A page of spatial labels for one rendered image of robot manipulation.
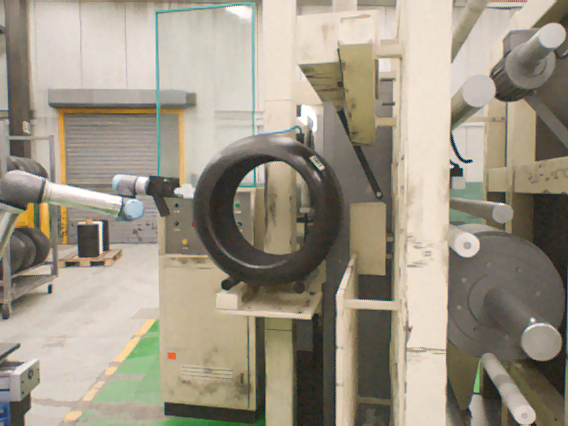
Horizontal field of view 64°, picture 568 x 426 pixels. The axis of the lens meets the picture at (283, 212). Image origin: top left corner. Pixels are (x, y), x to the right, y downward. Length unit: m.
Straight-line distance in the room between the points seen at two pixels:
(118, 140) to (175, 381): 8.99
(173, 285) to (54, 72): 9.80
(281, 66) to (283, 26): 0.17
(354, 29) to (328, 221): 0.65
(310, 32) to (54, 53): 10.84
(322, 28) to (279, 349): 1.39
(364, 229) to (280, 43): 0.89
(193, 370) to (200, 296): 0.41
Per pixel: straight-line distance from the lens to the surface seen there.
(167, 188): 1.90
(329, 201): 1.63
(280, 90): 2.09
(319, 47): 1.45
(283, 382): 2.23
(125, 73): 11.50
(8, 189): 1.82
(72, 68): 11.89
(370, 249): 1.95
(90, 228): 8.07
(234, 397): 2.65
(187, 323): 2.60
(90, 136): 11.48
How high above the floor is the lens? 1.26
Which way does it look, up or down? 3 degrees down
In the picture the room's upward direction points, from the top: straight up
